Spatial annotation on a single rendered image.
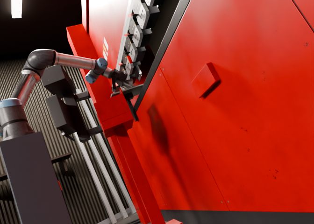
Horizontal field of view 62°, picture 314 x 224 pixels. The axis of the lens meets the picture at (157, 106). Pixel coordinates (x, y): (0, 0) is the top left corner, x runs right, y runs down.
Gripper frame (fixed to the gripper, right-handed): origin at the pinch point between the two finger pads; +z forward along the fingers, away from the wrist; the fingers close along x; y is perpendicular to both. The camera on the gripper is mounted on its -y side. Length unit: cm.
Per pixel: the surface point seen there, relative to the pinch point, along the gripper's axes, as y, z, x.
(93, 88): 20, -43, 87
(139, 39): 14.7, -9.6, -38.7
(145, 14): 15, -10, -62
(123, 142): -52, 13, -46
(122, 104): -36, 4, -54
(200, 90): -34, 29, -97
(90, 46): 63, -72, 87
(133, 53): 15.5, -10.5, -20.0
